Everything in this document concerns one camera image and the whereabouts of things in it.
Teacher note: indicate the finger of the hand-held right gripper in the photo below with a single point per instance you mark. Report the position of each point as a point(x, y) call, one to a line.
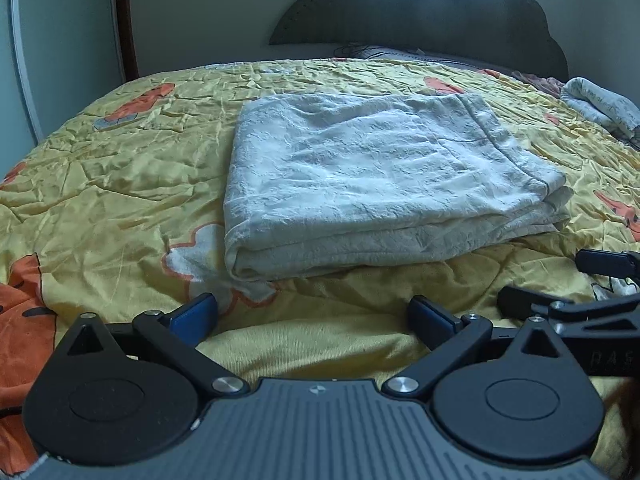
point(605, 262)
point(520, 300)

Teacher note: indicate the folded white printed cloth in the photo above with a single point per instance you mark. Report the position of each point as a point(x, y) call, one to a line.
point(600, 102)

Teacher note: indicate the white blanket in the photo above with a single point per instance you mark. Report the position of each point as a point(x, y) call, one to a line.
point(375, 175)

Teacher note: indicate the flower print wardrobe door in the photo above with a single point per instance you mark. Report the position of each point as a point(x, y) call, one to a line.
point(60, 50)

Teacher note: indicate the grey patterned pillow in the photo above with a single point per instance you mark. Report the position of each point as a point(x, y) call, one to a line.
point(390, 52)

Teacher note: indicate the brown cloth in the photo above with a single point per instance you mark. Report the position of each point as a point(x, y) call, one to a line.
point(542, 82)

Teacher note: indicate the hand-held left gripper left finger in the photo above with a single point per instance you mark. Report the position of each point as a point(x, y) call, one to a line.
point(192, 317)

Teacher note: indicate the dark grey headboard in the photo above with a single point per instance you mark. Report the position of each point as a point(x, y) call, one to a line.
point(425, 5)

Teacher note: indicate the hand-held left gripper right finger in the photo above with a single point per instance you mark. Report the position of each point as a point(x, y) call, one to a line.
point(430, 320)

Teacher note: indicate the brown wooden wardrobe frame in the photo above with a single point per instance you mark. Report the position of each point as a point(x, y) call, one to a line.
point(127, 20)

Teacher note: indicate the yellow printed blanket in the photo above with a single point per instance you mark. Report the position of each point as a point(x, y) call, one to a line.
point(125, 185)

